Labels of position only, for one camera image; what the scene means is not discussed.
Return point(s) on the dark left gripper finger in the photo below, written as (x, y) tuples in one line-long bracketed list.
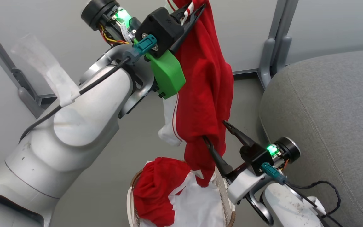
[(179, 11), (189, 26)]

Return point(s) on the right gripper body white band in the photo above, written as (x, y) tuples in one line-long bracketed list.
[(244, 186)]

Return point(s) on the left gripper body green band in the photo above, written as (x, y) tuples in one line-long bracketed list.
[(167, 74)]

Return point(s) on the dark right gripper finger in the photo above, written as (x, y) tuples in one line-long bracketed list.
[(239, 137), (219, 159)]

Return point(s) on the red jersey striped collar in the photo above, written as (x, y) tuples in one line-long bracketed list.
[(203, 78)]

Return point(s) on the red and white jersey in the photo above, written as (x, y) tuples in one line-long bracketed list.
[(156, 189)]

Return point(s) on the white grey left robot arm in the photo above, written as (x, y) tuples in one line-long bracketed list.
[(74, 132)]

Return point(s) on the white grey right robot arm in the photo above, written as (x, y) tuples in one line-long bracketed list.
[(288, 208)]

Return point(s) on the white bag basket liner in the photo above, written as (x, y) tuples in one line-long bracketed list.
[(197, 205)]

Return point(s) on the grey fabric sofa seat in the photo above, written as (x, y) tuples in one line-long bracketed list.
[(336, 110)]

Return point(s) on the white brown-rimmed laundry basket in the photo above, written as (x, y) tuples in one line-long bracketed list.
[(129, 208)]

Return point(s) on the small white tape piece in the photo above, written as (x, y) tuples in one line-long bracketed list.
[(317, 203)]

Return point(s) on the translucent white tape strip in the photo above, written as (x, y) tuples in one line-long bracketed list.
[(52, 75)]

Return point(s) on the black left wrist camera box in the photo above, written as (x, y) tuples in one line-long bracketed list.
[(161, 26)]

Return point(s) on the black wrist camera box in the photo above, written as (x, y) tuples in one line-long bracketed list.
[(161, 26), (257, 159)]

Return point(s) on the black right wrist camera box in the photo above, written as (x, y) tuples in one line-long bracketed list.
[(257, 159)]

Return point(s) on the grey partition corner post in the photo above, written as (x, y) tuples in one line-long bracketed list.
[(265, 60)]

